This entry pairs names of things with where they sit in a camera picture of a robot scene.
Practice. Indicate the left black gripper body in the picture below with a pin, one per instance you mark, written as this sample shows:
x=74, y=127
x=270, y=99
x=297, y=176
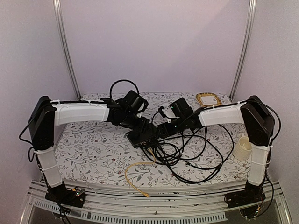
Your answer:
x=135, y=125

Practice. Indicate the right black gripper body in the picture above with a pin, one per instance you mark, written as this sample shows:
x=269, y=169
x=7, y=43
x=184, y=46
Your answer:
x=174, y=130

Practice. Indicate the black network switch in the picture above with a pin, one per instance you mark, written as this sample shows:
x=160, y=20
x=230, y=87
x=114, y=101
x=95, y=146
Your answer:
x=143, y=139

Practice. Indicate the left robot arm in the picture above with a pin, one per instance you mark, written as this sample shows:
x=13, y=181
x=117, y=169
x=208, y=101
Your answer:
x=48, y=115

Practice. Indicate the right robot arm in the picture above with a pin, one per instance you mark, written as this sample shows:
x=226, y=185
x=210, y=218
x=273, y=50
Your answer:
x=257, y=118

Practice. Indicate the woven bamboo tray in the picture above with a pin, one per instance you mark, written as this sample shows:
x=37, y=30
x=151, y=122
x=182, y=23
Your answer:
x=199, y=95

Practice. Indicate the white square box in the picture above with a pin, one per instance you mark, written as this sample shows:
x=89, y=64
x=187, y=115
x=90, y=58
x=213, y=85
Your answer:
x=208, y=100

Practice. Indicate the floral table mat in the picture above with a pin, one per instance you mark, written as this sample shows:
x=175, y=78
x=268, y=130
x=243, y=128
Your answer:
x=100, y=153

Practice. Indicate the cream ribbed cup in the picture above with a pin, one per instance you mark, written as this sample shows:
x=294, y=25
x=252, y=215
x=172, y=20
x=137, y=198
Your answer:
x=242, y=149

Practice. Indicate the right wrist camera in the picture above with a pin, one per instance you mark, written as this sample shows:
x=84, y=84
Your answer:
x=163, y=112

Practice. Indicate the front aluminium rail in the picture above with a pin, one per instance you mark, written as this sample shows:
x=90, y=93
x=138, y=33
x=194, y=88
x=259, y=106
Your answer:
x=196, y=204

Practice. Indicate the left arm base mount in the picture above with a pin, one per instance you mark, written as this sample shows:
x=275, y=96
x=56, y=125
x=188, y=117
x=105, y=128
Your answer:
x=74, y=197

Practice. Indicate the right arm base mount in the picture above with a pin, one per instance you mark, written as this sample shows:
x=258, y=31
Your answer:
x=251, y=194

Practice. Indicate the left aluminium frame post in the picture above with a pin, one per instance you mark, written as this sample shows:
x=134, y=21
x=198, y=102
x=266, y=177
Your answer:
x=65, y=48

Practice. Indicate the aluminium frame post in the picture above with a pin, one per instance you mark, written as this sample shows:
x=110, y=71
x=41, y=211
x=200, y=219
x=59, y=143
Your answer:
x=65, y=48
x=245, y=45

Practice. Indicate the right aluminium frame post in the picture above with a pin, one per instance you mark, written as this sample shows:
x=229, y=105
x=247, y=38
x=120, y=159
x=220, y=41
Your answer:
x=245, y=45

